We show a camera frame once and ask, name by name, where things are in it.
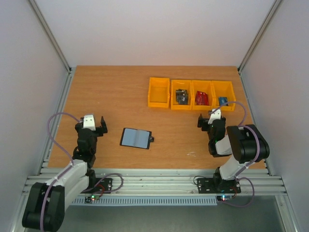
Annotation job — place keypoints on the red card in bin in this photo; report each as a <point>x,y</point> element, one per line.
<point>201,98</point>

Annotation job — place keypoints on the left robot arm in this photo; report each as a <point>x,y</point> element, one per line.
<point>47,202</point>

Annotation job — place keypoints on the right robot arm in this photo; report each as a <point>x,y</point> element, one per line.
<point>243,144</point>

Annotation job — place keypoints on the black leather card holder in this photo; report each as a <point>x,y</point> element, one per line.
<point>136,138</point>

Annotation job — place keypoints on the blue card in bin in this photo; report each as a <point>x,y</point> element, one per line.
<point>223,101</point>

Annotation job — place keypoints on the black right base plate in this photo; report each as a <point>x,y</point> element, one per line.
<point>210,185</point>

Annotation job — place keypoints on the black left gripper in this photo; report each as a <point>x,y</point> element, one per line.
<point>104,130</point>

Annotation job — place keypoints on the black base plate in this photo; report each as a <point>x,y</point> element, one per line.
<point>210,185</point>
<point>105,184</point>

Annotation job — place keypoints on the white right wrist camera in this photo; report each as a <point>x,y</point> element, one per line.
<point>215,115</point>

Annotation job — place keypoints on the black card in bin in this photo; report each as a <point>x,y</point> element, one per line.
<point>182,96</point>

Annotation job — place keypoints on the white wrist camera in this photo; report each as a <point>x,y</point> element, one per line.
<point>215,115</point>
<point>88,122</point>

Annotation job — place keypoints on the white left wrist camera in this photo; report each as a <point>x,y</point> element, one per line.
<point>88,122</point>

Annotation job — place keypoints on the aluminium rail base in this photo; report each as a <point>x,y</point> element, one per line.
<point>181,182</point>

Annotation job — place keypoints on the grey slotted cable duct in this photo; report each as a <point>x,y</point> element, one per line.
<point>147,201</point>

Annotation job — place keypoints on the aluminium frame post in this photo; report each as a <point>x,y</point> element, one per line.
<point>42,21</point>
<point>260,33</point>

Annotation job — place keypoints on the aluminium frame post right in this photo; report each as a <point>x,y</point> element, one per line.
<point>260,33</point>

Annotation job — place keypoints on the yellow bin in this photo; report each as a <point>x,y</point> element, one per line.
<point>181,84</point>
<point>158,92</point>
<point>203,86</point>
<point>223,89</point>

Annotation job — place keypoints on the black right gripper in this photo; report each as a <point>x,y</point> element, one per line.
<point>205,123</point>

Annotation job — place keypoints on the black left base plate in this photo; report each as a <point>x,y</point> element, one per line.
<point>105,184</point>

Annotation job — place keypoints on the aluminium frame post left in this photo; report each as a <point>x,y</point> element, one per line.
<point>42,21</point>

